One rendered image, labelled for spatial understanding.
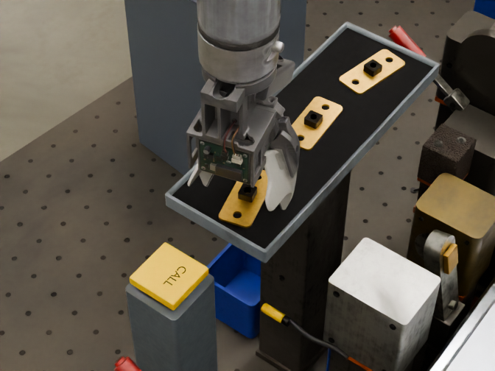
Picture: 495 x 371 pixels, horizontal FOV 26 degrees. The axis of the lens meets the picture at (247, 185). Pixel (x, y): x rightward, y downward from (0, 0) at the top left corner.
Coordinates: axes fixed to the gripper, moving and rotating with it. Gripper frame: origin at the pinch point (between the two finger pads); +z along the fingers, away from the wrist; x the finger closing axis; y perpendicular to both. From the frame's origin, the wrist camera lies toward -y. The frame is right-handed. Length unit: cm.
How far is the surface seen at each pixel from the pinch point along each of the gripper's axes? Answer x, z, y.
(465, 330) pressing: 26.4, 17.6, -2.9
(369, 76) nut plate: 6.7, 1.7, -23.5
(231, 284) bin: -10, 48, -19
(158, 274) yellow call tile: -4.6, 2.0, 13.3
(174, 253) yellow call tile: -4.3, 2.0, 10.2
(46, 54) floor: -111, 118, -122
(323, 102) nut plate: 3.0, 1.7, -17.0
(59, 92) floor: -100, 118, -110
